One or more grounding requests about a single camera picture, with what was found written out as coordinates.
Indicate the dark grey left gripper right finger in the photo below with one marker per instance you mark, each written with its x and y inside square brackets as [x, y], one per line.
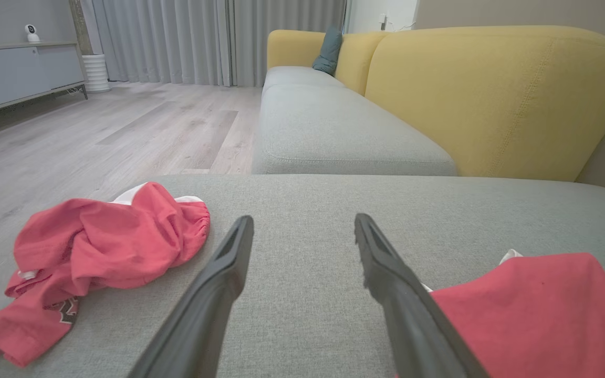
[407, 315]

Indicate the white wall plug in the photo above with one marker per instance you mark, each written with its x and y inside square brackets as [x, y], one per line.
[384, 22]

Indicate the small white security camera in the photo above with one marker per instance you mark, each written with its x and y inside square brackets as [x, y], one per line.
[32, 32]

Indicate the red jersey with numbers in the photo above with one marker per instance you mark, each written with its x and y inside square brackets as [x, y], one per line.
[113, 247]

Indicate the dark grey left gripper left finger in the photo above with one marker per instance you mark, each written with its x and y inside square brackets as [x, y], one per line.
[202, 310]

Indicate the yellow sofa armrest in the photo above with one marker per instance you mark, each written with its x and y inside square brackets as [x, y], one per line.
[292, 47]

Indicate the large grey sofa chaise cushion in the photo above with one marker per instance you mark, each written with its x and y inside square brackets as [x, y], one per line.
[308, 252]

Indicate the teal throw pillow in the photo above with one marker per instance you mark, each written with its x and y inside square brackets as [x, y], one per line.
[329, 50]

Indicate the white ribbed plant pot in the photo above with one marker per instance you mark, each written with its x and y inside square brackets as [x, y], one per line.
[96, 73]

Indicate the grey curtain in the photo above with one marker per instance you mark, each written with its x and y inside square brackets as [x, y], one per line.
[166, 37]
[287, 16]

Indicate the brown plant trunk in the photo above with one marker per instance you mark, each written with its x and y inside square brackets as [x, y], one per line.
[79, 26]

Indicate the pale blue sideboard cabinet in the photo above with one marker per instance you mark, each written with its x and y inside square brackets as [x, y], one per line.
[13, 73]

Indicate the grey sofa seat cushion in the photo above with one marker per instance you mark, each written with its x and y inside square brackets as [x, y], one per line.
[334, 136]
[292, 76]

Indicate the yellow sofa backrest cushion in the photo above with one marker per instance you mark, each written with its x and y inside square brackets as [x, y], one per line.
[357, 58]
[491, 94]

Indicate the red t-shirt with white sleeves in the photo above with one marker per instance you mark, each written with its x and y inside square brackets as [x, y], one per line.
[544, 315]

